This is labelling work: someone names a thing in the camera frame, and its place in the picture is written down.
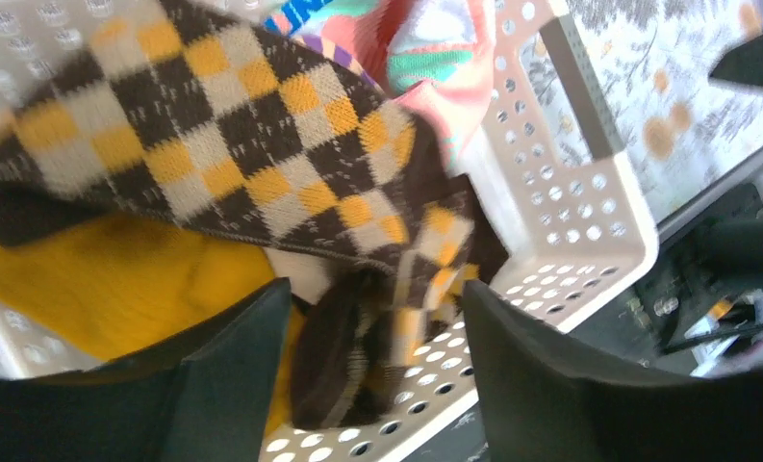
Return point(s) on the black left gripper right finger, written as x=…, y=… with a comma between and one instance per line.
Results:
x=545, y=396

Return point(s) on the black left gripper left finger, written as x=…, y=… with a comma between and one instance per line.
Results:
x=200, y=395

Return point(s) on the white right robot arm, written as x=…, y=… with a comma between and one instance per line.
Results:
x=731, y=243

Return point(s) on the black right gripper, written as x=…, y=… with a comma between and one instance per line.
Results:
x=741, y=65

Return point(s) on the pink purple striped sock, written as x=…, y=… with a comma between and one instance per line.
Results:
x=332, y=51

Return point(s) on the mustard yellow sock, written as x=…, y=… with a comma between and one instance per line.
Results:
x=116, y=284

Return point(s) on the pink patterned sock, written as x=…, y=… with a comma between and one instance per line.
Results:
x=435, y=57

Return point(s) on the white plastic basket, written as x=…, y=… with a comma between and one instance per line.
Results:
x=553, y=181

